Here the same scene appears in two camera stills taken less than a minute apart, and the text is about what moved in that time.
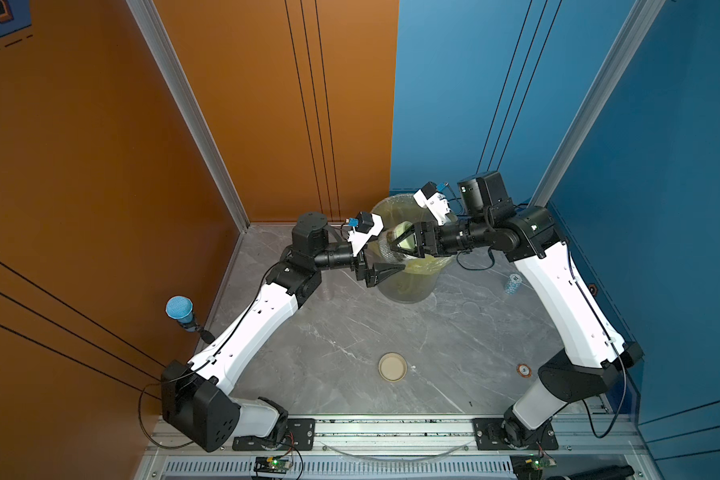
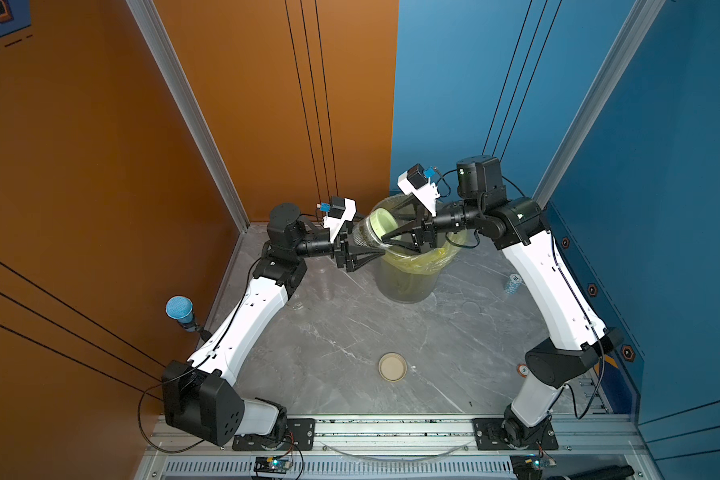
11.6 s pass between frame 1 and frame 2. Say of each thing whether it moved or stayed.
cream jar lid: stayed
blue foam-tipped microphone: stayed
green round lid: moved
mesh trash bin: stayed
